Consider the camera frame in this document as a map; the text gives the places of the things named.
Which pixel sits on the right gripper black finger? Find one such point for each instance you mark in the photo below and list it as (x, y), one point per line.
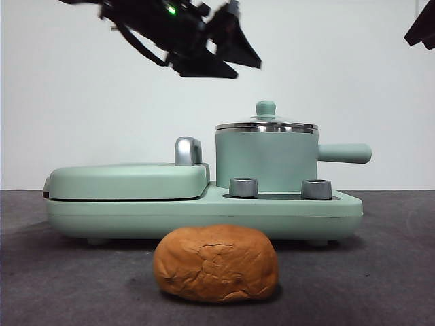
(425, 27)

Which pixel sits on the brown potato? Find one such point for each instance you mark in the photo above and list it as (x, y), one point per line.
(216, 265)

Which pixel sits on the glass lid with green knob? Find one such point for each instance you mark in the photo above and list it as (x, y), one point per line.
(266, 109)

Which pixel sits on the silver control knob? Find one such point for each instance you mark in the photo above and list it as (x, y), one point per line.
(243, 187)
(316, 190)

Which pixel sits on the mint green breakfast machine base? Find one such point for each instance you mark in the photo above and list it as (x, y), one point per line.
(204, 217)

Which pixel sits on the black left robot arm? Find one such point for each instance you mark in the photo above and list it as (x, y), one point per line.
(156, 23)

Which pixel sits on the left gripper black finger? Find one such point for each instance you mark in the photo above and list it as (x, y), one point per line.
(204, 66)
(234, 40)

